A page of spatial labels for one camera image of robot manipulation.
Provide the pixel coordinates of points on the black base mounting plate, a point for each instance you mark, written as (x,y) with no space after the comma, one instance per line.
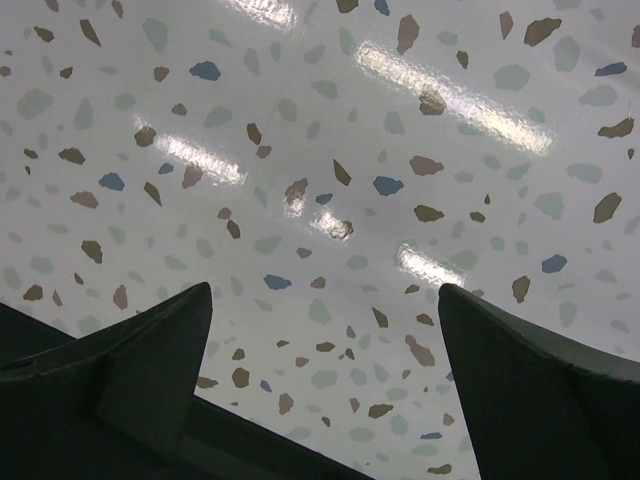
(219,445)

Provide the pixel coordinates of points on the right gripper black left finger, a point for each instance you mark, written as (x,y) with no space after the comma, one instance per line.
(110,405)

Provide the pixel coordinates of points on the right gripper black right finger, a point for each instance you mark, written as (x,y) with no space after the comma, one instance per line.
(538,405)

